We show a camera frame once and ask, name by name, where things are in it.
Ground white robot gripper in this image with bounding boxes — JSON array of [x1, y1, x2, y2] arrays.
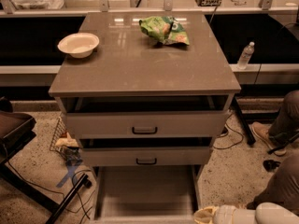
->
[[193, 206, 218, 224]]

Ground grey drawer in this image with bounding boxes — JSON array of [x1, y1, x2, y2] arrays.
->
[[90, 165, 200, 224], [60, 95, 232, 139], [80, 137, 212, 166]]

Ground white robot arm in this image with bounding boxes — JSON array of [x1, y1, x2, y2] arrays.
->
[[193, 203, 299, 224]]

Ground grey drawer cabinet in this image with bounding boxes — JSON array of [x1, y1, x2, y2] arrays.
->
[[48, 10, 242, 179]]

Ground seated person legs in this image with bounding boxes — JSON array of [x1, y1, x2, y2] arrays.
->
[[247, 91, 299, 214]]

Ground black metal table leg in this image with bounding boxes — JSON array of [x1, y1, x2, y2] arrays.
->
[[232, 98, 256, 147]]

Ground tan sneaker far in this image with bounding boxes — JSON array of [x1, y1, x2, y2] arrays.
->
[[251, 122, 287, 157]]

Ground blue tape cross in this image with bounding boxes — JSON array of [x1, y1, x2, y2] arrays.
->
[[56, 161, 82, 188]]

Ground clear plastic water bottle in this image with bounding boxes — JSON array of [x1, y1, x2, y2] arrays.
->
[[237, 41, 255, 70]]

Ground green chip bag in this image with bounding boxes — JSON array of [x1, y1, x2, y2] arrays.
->
[[139, 16, 190, 46]]

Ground black chair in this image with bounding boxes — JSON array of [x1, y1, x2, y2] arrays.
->
[[0, 97, 89, 224]]

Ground white bowl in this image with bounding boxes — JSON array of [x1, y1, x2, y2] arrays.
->
[[58, 33, 99, 59]]

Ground black floor cable right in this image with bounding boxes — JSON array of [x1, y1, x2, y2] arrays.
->
[[212, 112, 245, 151]]

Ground black floor cable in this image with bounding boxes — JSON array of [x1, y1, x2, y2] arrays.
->
[[212, 112, 245, 151], [2, 143, 96, 224]]

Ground black floor cable left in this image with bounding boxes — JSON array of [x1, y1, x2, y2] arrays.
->
[[2, 143, 96, 224]]

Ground wire basket with items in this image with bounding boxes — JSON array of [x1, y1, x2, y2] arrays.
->
[[50, 117, 81, 161]]

